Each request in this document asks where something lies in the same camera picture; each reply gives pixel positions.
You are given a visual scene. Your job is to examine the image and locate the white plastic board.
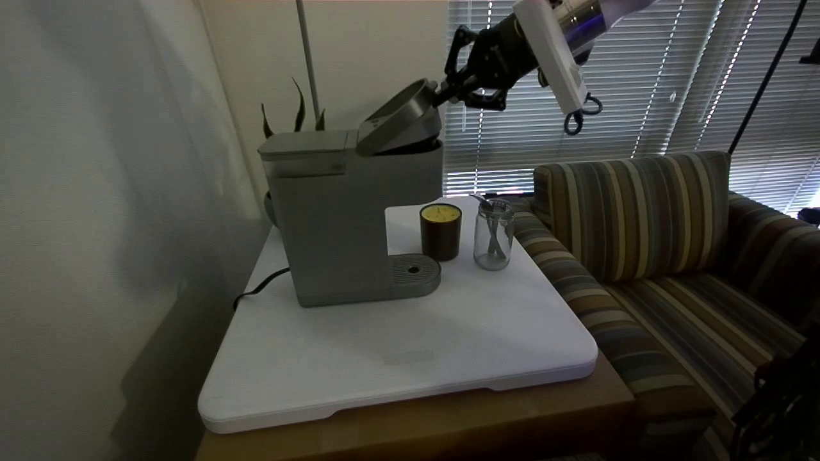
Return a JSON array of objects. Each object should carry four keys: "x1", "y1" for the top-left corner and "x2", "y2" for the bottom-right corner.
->
[{"x1": 196, "y1": 198, "x2": 601, "y2": 435}]

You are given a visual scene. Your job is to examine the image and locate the wooden side table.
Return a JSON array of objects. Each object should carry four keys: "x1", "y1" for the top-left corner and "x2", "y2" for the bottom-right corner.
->
[{"x1": 192, "y1": 355, "x2": 638, "y2": 461}]

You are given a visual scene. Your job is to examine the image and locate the black metal frame object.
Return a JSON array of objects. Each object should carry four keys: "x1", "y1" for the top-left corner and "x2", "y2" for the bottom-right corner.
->
[{"x1": 728, "y1": 337, "x2": 820, "y2": 461}]

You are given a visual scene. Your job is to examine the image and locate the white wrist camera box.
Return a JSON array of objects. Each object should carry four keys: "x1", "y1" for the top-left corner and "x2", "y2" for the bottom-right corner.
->
[{"x1": 514, "y1": 0, "x2": 591, "y2": 119}]

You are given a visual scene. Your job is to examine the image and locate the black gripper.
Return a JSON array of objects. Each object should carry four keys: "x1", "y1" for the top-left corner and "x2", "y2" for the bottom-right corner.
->
[{"x1": 428, "y1": 11, "x2": 548, "y2": 114}]

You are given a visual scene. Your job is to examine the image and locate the grey pod coffee maker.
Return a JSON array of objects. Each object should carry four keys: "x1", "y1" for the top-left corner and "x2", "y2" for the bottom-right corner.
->
[{"x1": 257, "y1": 78, "x2": 448, "y2": 311}]

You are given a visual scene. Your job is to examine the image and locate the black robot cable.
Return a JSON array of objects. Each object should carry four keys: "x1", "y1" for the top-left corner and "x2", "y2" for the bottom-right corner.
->
[{"x1": 561, "y1": 90, "x2": 606, "y2": 139}]

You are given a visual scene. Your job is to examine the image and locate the black slanted stand pole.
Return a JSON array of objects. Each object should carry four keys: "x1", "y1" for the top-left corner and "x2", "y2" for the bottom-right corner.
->
[{"x1": 725, "y1": 0, "x2": 810, "y2": 156}]

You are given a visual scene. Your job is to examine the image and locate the black power cord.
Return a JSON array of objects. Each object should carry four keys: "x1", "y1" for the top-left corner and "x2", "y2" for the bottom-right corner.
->
[{"x1": 232, "y1": 265, "x2": 296, "y2": 312}]

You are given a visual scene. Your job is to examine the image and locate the dark candle jar yellow wax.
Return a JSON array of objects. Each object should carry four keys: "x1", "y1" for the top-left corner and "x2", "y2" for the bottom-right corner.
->
[{"x1": 418, "y1": 202, "x2": 465, "y2": 265}]

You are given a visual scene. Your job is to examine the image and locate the clear glass jar with utensils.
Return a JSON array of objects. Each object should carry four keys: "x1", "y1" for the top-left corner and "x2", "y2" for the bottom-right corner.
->
[{"x1": 473, "y1": 193, "x2": 516, "y2": 274}]

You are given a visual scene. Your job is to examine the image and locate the striped fabric armchair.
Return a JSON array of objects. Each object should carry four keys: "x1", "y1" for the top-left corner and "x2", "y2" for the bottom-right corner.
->
[{"x1": 511, "y1": 152, "x2": 820, "y2": 461}]

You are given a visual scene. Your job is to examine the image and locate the thin metal lamp pole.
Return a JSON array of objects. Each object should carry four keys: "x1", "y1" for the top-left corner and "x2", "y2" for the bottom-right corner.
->
[{"x1": 296, "y1": 0, "x2": 324, "y2": 124}]

